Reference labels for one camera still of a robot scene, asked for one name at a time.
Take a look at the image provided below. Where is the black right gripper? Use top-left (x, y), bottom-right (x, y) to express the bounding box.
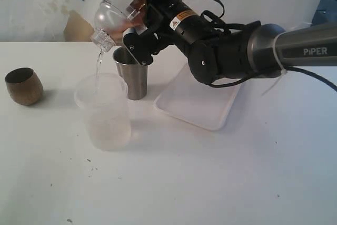
top-left (123, 0), bottom-right (182, 66)

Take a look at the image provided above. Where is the stainless steel cup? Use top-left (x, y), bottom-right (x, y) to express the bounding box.
top-left (113, 47), bottom-right (147, 101)

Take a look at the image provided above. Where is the clear dome shaker lid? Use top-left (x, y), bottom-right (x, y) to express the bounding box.
top-left (91, 2), bottom-right (133, 53)

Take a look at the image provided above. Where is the translucent plastic container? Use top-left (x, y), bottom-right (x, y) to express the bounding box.
top-left (74, 73), bottom-right (131, 151)

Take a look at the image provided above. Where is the brown wooden cup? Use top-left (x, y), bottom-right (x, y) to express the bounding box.
top-left (5, 67), bottom-right (44, 106)

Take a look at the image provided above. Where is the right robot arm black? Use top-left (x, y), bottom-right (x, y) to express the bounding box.
top-left (123, 0), bottom-right (336, 87)

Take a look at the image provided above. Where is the white rectangular tray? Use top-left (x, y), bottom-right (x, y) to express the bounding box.
top-left (154, 64), bottom-right (241, 131)

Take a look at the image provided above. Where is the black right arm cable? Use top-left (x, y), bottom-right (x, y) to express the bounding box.
top-left (179, 0), bottom-right (337, 91)

